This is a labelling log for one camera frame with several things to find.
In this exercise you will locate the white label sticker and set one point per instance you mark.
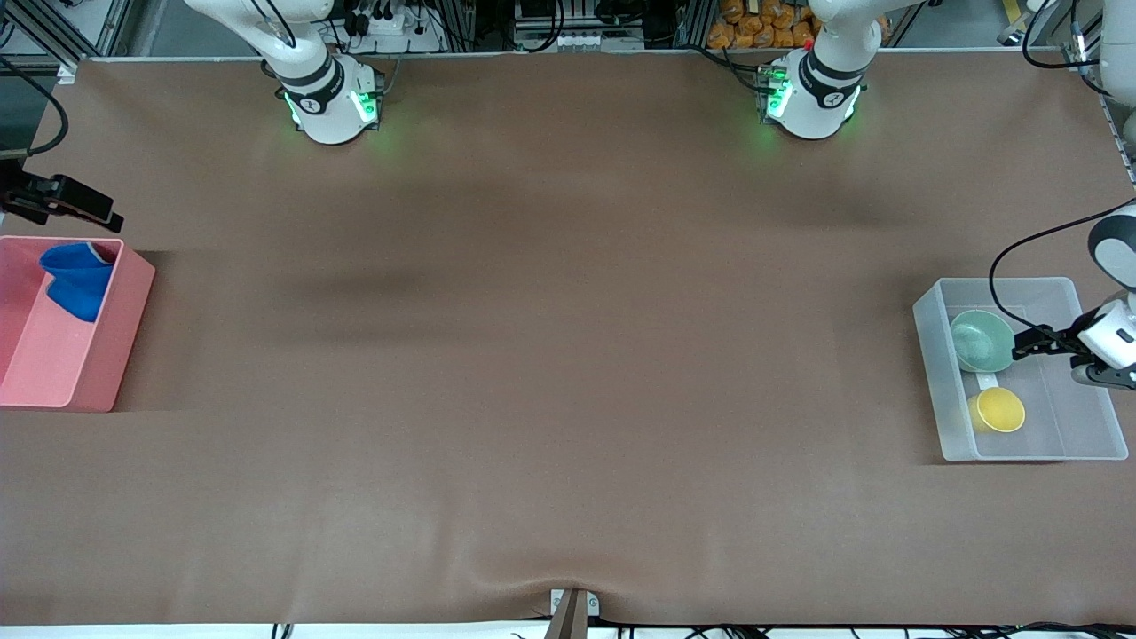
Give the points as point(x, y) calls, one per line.
point(987, 381)

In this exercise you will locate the white connector block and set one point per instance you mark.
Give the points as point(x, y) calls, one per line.
point(593, 40)

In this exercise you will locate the yellow plastic cup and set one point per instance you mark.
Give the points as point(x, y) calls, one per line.
point(998, 411)

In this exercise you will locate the clear plastic bin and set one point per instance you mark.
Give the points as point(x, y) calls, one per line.
point(1074, 426)

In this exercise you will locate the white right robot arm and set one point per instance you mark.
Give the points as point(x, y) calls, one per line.
point(324, 98)

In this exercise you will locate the pale green bowl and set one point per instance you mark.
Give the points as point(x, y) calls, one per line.
point(981, 342)

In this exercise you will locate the metal table clamp bracket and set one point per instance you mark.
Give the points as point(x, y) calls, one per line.
point(572, 612)

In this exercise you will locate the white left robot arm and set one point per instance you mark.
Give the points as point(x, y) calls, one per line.
point(816, 98)

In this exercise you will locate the pink plastic bin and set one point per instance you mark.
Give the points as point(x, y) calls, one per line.
point(53, 364)

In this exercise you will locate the blue cloth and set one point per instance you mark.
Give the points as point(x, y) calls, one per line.
point(78, 280)

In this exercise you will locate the orange snack pile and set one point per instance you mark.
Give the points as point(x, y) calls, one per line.
point(763, 27)

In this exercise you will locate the brown table mat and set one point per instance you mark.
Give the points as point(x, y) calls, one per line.
point(532, 355)

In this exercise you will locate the white power strip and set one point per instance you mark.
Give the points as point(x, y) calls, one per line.
point(390, 31)

